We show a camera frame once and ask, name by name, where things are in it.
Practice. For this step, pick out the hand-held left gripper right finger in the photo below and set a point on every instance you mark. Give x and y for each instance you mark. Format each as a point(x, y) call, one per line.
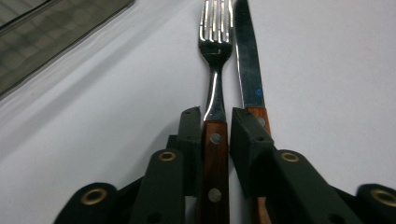
point(280, 186)

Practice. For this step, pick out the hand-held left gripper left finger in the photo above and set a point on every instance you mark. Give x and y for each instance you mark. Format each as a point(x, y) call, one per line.
point(165, 186)

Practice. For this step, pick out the white table sheet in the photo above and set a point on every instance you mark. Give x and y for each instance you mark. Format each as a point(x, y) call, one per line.
point(93, 124)

